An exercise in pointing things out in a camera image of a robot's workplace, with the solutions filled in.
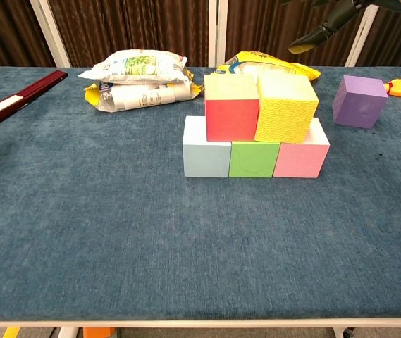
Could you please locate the red cube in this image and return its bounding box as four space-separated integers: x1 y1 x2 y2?
203 73 260 143

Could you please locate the white green-print snack bag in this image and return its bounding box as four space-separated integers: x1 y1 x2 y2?
78 49 189 85

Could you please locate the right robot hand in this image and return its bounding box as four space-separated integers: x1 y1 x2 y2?
280 0 401 54

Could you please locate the yellow-edged crumpled clear bag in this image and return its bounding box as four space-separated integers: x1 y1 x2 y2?
84 68 206 114

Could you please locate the green cube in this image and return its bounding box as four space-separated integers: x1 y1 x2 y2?
228 140 281 179

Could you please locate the blue table cloth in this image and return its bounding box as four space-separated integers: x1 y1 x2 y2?
0 65 401 322

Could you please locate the yellow cube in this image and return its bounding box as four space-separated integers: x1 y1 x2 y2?
254 73 320 144

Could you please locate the purple cube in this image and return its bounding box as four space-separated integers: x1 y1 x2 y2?
331 75 389 130

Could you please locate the yellow snack bag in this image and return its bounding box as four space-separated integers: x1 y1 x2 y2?
214 51 322 82

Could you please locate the maroon and white long box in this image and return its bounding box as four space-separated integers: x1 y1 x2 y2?
0 70 69 138

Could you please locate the pink cube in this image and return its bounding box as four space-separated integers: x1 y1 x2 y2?
272 118 331 180

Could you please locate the orange object under table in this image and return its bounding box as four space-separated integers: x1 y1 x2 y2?
82 327 113 338

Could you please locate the light blue cube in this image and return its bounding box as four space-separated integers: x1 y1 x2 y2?
182 115 233 178

